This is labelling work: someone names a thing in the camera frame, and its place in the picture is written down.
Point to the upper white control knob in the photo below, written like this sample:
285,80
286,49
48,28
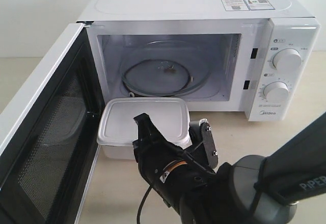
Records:
287,60

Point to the glass microwave turntable plate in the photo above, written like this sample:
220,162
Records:
165,69

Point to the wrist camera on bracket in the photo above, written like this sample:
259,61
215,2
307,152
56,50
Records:
203,147

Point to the lower white timer knob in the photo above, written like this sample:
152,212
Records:
276,92

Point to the translucent lidded plastic container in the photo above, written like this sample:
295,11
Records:
117,129

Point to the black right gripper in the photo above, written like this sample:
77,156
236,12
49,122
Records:
168,174

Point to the white printed instruction sheet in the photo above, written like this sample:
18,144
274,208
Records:
247,5

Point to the white Midea microwave oven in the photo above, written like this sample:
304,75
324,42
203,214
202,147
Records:
241,46

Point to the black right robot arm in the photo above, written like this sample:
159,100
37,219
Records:
255,189

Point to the white microwave door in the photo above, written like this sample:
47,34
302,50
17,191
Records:
48,134

